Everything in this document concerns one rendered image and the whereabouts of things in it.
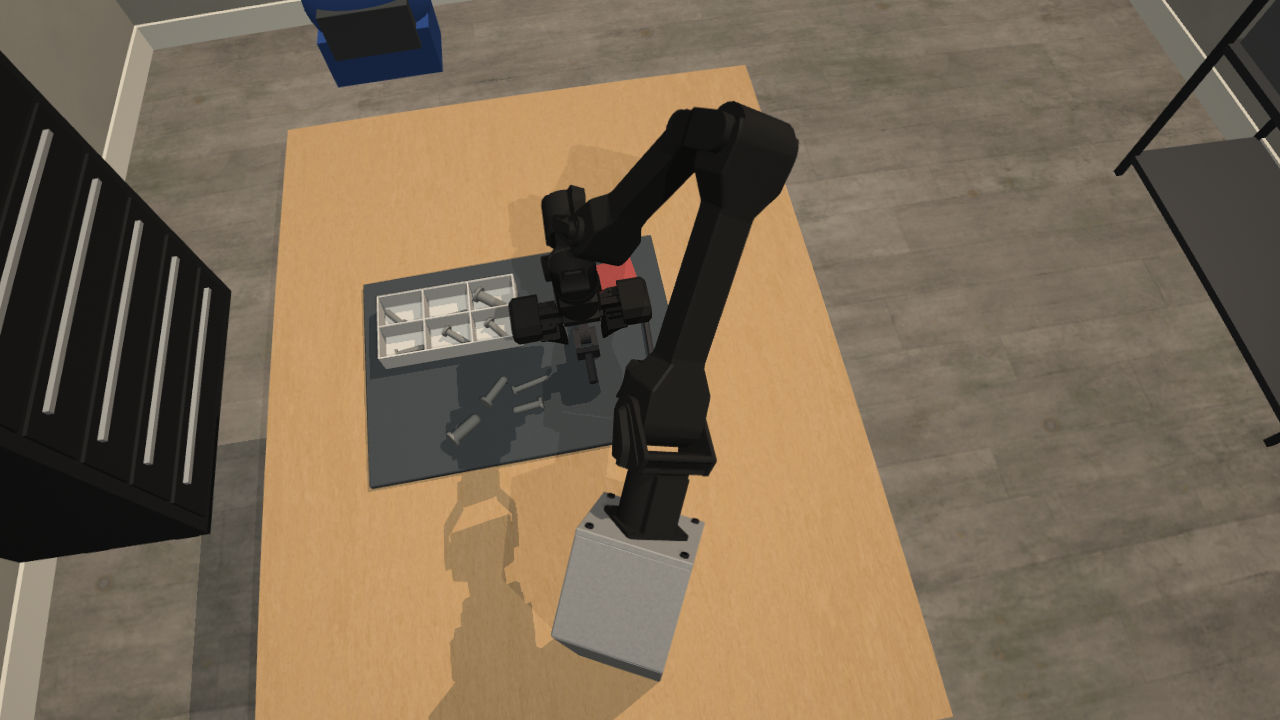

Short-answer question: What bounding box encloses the red rectangular block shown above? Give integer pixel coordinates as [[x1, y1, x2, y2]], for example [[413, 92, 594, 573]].
[[596, 258, 637, 293]]

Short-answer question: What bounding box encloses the grey metal clevis fork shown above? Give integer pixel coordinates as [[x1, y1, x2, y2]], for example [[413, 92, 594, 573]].
[[573, 325, 602, 384]]

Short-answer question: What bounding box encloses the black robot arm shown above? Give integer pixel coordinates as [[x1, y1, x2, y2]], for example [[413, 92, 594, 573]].
[[541, 101, 799, 541]]

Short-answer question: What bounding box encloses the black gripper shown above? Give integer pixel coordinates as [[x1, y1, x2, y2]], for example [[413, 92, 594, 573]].
[[508, 275, 652, 345]]

